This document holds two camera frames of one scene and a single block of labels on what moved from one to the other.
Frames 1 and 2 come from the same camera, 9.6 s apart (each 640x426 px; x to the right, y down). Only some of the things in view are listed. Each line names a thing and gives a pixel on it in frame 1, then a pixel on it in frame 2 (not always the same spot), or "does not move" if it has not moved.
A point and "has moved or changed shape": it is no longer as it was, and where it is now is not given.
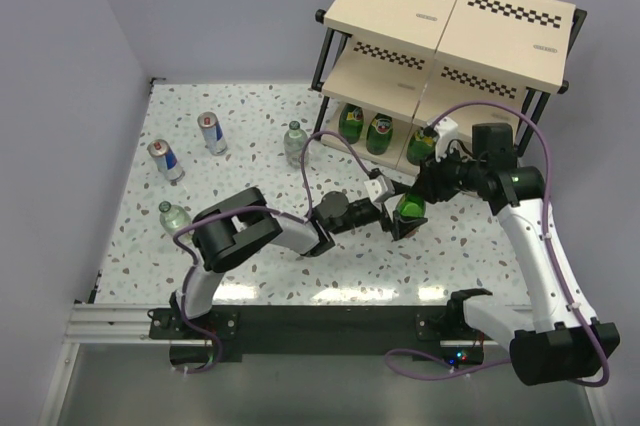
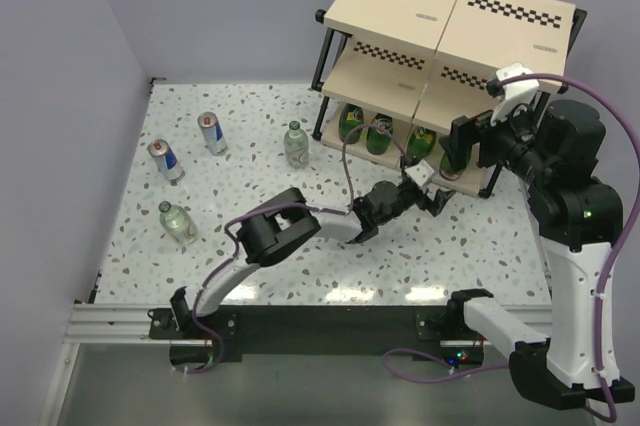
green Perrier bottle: (410, 205) has moved or changed shape
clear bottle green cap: (295, 141) does not move
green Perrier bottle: (421, 146) does not move
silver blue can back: (213, 133) does not move
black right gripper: (429, 184) -> (468, 131)
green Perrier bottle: (379, 133) does not move
